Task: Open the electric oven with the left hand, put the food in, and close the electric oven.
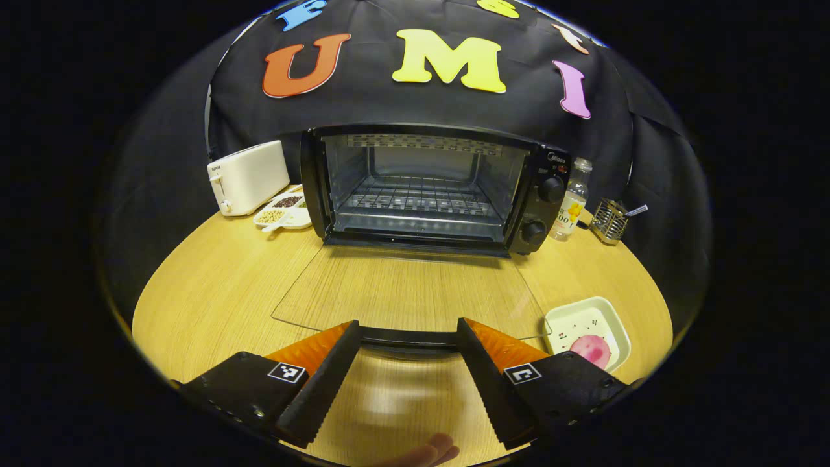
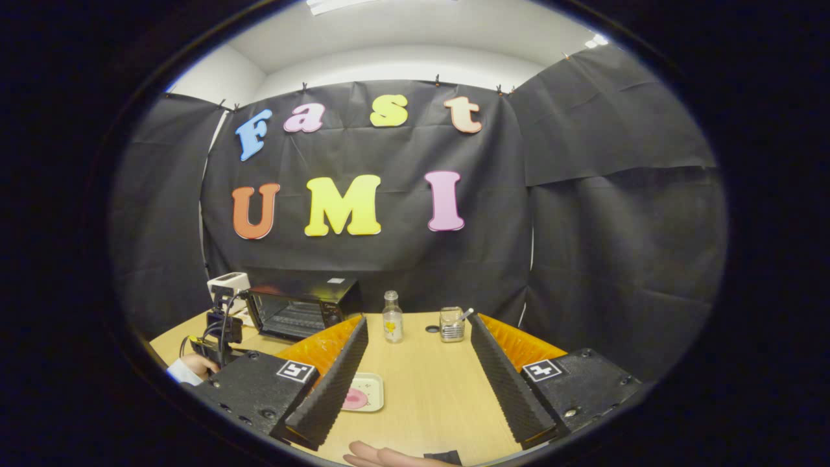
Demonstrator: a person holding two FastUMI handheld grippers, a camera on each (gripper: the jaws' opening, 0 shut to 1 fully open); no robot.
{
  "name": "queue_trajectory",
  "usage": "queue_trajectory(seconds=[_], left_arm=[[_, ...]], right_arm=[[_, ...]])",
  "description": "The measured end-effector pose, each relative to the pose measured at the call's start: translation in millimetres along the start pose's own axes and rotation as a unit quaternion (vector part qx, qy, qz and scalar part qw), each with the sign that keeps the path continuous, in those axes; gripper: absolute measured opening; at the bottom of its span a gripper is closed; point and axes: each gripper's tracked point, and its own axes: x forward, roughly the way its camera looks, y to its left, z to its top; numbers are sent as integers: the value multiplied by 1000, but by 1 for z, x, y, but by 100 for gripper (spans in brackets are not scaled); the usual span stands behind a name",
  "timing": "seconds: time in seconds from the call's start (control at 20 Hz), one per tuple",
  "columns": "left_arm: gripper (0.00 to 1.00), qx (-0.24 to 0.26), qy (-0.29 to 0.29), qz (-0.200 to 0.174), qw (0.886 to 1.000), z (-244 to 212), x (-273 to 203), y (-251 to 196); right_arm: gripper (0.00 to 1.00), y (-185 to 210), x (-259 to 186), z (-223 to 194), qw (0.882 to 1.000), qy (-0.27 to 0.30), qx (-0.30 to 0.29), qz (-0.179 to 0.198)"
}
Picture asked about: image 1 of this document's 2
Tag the clear bottle with yellow label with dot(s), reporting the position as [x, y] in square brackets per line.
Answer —
[570, 207]

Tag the white sectioned snack dish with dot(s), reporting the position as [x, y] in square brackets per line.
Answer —
[295, 217]

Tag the white square plate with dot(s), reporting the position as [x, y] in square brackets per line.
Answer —
[574, 321]

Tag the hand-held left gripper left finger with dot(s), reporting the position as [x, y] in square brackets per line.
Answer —
[324, 389]

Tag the black electric oven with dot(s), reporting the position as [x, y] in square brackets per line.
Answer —
[551, 188]

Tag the pink meat slice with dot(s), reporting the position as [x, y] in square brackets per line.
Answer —
[591, 351]

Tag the white toaster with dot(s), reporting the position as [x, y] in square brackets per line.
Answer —
[249, 176]

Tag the black backdrop cloth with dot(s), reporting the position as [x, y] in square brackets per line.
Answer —
[389, 104]

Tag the metal oven rack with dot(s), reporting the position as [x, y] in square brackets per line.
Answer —
[415, 201]

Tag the metal spoon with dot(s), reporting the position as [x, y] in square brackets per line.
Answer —
[637, 210]

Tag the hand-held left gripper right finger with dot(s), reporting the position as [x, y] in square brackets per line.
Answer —
[493, 389]

